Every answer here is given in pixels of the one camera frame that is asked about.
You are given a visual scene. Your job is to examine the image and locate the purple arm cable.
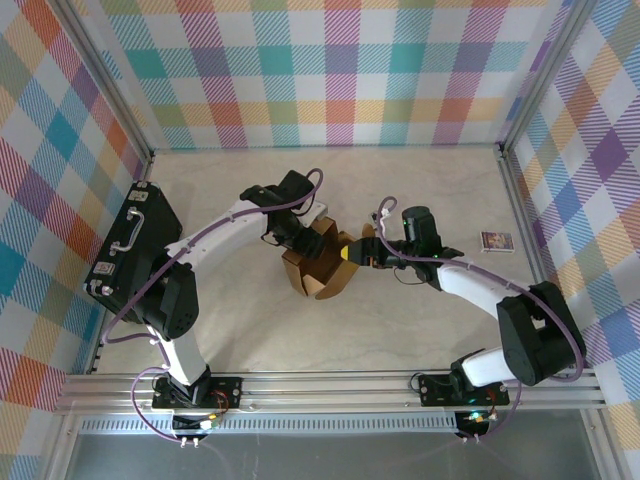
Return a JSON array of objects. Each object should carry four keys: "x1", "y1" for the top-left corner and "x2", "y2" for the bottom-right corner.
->
[
  {"x1": 375, "y1": 196, "x2": 586, "y2": 444},
  {"x1": 99, "y1": 168, "x2": 325, "y2": 444}
]

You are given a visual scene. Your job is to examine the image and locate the long aluminium base rail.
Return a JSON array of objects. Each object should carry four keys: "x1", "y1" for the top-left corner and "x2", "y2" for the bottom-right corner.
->
[{"x1": 54, "y1": 368, "x2": 606, "y2": 416}]

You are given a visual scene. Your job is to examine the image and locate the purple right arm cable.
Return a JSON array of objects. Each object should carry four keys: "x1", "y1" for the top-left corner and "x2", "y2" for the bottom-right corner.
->
[{"x1": 375, "y1": 196, "x2": 586, "y2": 444}]

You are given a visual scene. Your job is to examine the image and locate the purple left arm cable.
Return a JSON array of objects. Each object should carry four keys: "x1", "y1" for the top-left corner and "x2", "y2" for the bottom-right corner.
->
[{"x1": 99, "y1": 168, "x2": 325, "y2": 444}]

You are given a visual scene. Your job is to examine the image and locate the slotted grey cable duct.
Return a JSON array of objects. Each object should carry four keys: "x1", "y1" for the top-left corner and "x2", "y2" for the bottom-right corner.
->
[{"x1": 79, "y1": 417, "x2": 461, "y2": 435}]

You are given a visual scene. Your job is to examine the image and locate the aluminium frame post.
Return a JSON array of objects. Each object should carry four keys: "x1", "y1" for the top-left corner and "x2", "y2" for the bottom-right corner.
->
[
  {"x1": 496, "y1": 0, "x2": 599, "y2": 154},
  {"x1": 49, "y1": 0, "x2": 155, "y2": 162}
]

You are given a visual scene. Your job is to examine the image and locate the small dark printed card box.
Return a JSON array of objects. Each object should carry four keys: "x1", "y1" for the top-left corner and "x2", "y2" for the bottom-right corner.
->
[{"x1": 479, "y1": 230, "x2": 515, "y2": 254}]

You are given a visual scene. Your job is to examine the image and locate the brown cardboard box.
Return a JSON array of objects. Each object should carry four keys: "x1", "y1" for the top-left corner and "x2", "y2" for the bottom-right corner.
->
[{"x1": 281, "y1": 215, "x2": 376, "y2": 301}]

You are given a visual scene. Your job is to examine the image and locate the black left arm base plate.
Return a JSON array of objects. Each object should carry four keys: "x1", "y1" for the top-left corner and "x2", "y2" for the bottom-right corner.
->
[{"x1": 151, "y1": 375, "x2": 245, "y2": 412}]

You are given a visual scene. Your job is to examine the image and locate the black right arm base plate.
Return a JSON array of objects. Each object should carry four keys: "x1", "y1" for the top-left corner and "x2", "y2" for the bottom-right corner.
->
[{"x1": 417, "y1": 372, "x2": 511, "y2": 407}]

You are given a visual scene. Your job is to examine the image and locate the black case with metal handle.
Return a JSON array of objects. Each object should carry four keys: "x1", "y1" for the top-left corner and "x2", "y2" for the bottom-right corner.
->
[{"x1": 82, "y1": 180, "x2": 184, "y2": 321}]

